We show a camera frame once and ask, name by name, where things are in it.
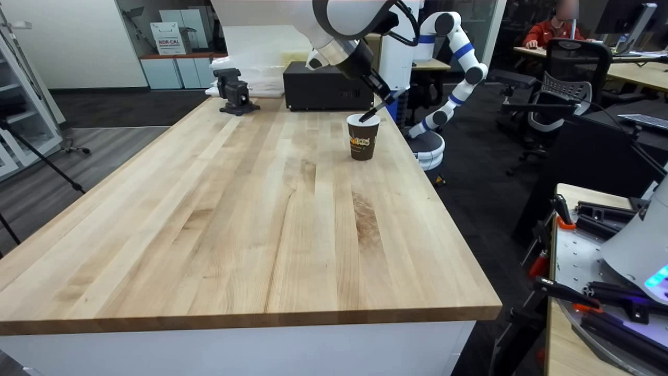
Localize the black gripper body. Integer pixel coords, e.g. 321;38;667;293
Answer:
336;38;385;92

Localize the black marker pen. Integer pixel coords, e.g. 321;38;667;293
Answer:
357;101;387;125

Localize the brown paper coffee cup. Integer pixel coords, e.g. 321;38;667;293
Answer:
345;110;385;163

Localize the black equipment box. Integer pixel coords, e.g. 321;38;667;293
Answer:
283;58;376;112

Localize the black bench vise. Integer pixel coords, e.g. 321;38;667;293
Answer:
212;67;264;118

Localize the person in red shirt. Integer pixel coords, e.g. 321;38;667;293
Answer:
526;0;586;50

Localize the black mesh office chair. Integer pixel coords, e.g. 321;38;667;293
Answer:
500;35;616;168

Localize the white framed poster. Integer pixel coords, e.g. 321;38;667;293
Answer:
149;18;190;58

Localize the light wooden office desk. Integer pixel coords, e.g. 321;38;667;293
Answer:
511;43;668;93

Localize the grey computer monitor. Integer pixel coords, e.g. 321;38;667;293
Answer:
614;0;661;57

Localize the grey metal plate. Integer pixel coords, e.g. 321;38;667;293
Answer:
600;176;668;310

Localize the wooden cart with tools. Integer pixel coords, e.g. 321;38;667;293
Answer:
529;180;668;376

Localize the black tripod leg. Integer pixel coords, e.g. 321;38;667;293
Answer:
0;117;90;198

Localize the white shelf rack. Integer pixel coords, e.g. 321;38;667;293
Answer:
0;5;68;184

